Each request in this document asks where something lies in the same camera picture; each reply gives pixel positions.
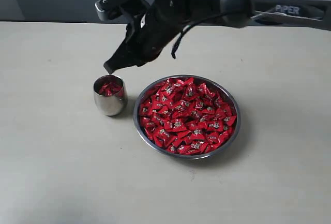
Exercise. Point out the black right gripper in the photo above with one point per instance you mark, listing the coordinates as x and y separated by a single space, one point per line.
145 39

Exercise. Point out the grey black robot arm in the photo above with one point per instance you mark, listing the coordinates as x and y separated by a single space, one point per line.
240 13

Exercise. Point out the steel cup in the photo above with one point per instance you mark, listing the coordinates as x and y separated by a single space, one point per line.
111 105

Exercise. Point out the round stainless steel bowl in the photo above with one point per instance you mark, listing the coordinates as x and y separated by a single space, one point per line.
144 97

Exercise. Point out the red wrapped candy pile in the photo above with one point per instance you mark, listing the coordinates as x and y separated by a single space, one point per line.
188 120

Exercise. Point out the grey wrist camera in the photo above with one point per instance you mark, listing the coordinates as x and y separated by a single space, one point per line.
112 9

